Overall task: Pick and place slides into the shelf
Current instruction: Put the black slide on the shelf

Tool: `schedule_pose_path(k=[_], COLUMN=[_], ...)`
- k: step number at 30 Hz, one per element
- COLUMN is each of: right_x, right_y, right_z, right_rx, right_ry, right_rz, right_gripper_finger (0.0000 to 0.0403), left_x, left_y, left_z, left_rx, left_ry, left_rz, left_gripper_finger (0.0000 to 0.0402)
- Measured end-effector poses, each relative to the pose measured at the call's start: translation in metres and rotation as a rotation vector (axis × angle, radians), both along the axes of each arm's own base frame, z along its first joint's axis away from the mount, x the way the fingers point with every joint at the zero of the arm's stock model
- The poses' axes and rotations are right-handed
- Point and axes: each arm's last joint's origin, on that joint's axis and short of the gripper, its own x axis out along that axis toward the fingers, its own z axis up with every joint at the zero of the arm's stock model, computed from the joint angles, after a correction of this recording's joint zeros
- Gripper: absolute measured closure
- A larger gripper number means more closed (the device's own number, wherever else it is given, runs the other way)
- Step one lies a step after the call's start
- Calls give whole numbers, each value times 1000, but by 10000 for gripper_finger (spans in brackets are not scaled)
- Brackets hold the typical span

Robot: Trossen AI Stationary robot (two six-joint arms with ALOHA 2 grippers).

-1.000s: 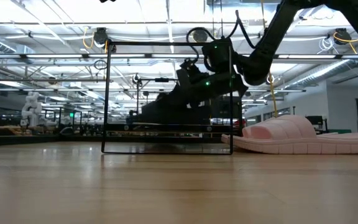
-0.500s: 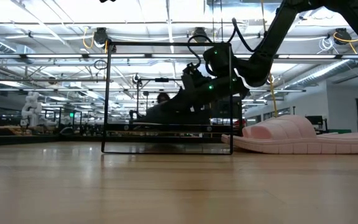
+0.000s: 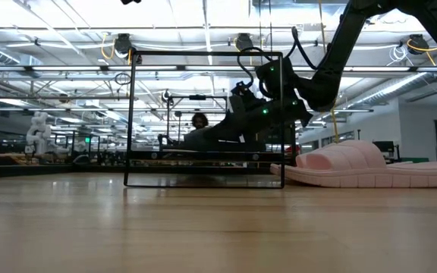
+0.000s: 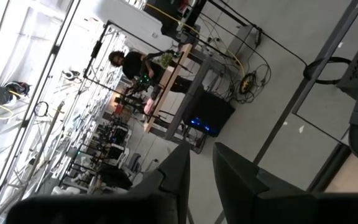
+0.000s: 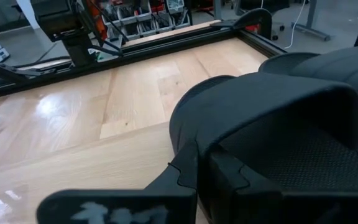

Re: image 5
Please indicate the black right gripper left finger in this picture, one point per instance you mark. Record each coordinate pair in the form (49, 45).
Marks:
(135, 205)

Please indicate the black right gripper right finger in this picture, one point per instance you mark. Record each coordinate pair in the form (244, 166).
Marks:
(244, 202)

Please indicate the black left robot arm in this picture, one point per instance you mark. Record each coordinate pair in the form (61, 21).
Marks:
(57, 15)

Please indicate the storage bin rack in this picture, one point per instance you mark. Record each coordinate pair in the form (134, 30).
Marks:
(145, 21)

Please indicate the black stand strut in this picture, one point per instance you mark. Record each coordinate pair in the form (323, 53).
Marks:
(8, 71)

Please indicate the grey desk leg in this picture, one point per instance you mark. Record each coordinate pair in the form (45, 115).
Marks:
(312, 12)

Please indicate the black table edge rail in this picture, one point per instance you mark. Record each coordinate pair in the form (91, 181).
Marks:
(166, 46)

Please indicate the black curved bracket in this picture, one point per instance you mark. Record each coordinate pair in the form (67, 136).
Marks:
(256, 17)

